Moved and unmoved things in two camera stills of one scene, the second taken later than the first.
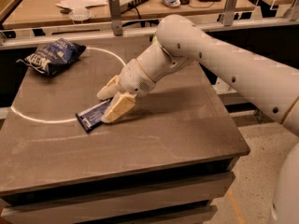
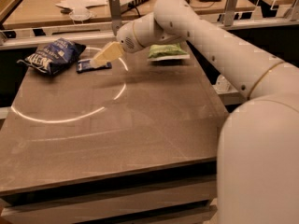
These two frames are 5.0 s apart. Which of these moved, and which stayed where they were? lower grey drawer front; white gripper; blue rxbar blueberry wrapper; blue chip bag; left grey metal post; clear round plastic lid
Moved: white gripper; blue rxbar blueberry wrapper
Stayed: left grey metal post; lower grey drawer front; blue chip bag; clear round plastic lid
